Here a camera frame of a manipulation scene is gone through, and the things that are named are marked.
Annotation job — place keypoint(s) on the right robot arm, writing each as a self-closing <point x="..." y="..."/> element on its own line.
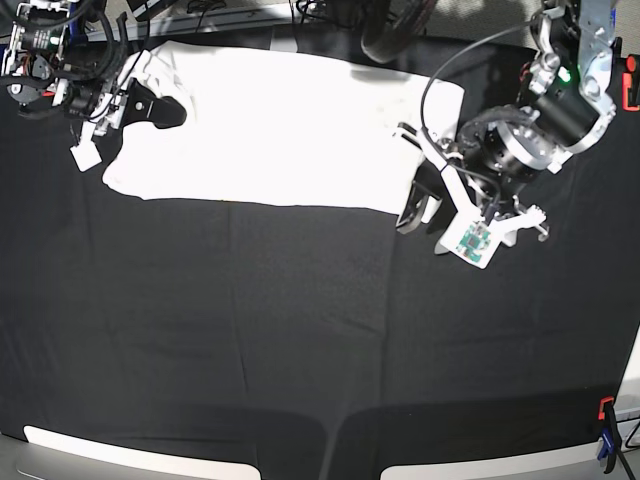
<point x="66" y="58"/>

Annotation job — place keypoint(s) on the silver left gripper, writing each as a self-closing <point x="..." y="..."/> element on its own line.
<point x="482" y="173"/>

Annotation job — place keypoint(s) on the blue clamp near right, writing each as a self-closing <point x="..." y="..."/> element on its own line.
<point x="609" y="435"/>

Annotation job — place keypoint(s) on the orange clamp far right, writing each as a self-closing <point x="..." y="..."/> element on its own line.
<point x="630" y="84"/>

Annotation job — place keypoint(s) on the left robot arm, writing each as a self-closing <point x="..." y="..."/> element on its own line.
<point x="562" y="109"/>

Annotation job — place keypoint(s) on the white printed t-shirt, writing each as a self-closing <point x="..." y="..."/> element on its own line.
<point x="279" y="128"/>

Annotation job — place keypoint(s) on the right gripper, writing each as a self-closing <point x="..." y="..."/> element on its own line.
<point x="135" y="103"/>

